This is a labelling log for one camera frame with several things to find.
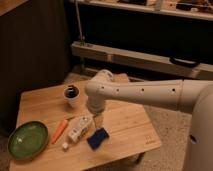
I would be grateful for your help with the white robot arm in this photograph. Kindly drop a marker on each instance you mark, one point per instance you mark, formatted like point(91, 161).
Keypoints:
point(189, 96)

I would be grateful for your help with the green bowl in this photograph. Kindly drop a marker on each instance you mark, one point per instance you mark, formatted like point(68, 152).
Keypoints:
point(28, 140)

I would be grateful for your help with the white plastic bottle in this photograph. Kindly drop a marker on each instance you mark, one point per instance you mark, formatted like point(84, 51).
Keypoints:
point(80, 128)

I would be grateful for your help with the blue sponge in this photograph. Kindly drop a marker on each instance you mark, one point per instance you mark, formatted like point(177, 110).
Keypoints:
point(97, 138)

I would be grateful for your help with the orange carrot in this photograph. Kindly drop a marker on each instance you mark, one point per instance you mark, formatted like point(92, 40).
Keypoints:
point(60, 129)

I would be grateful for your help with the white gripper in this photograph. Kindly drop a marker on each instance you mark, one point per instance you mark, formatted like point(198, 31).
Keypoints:
point(97, 106)

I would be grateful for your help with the long grey case with handle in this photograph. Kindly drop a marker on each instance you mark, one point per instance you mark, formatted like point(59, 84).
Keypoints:
point(140, 60)

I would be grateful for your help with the cluttered shelf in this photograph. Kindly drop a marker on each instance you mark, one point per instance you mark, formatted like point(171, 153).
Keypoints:
point(156, 8)

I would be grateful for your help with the metal pole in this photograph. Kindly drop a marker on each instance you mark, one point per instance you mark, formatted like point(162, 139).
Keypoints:
point(81, 37)

